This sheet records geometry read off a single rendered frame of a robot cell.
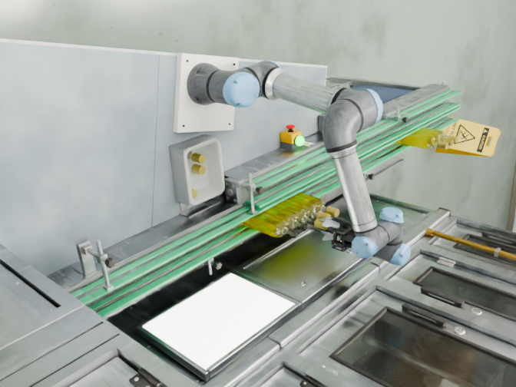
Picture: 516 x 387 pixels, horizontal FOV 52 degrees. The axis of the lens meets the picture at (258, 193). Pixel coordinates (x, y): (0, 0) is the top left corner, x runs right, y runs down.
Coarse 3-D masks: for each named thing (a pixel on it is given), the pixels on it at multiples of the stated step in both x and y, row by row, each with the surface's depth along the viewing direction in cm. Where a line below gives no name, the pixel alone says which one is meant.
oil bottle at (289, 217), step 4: (272, 208) 210; (276, 208) 210; (264, 212) 209; (268, 212) 208; (272, 212) 207; (276, 212) 207; (280, 212) 207; (284, 212) 206; (288, 212) 206; (276, 216) 205; (280, 216) 204; (284, 216) 203; (288, 216) 203; (292, 216) 203; (288, 220) 202; (292, 220) 202; (288, 224) 202; (292, 224) 202; (292, 228) 203
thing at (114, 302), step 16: (432, 128) 309; (400, 144) 287; (368, 160) 268; (384, 160) 267; (336, 176) 252; (320, 192) 237; (224, 240) 203; (240, 240) 202; (192, 256) 193; (208, 256) 192; (160, 272) 184; (176, 272) 184; (128, 288) 176; (144, 288) 176; (96, 304) 169; (112, 304) 169
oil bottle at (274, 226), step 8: (256, 216) 206; (264, 216) 206; (272, 216) 205; (248, 224) 209; (256, 224) 205; (264, 224) 202; (272, 224) 199; (280, 224) 199; (264, 232) 204; (272, 232) 201; (280, 232) 198
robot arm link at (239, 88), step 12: (216, 72) 185; (228, 72) 182; (240, 72) 179; (252, 72) 184; (216, 84) 182; (228, 84) 178; (240, 84) 178; (252, 84) 181; (216, 96) 184; (228, 96) 179; (240, 96) 179; (252, 96) 182
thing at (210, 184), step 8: (200, 144) 193; (208, 144) 202; (216, 144) 200; (184, 152) 189; (192, 152) 200; (200, 152) 203; (208, 152) 204; (216, 152) 201; (184, 160) 189; (192, 160) 201; (208, 160) 206; (216, 160) 203; (208, 168) 207; (216, 168) 205; (192, 176) 203; (200, 176) 206; (208, 176) 209; (216, 176) 206; (192, 184) 204; (200, 184) 207; (208, 184) 210; (216, 184) 208; (224, 184) 206; (200, 192) 205; (208, 192) 205; (216, 192) 205; (192, 200) 196; (200, 200) 199
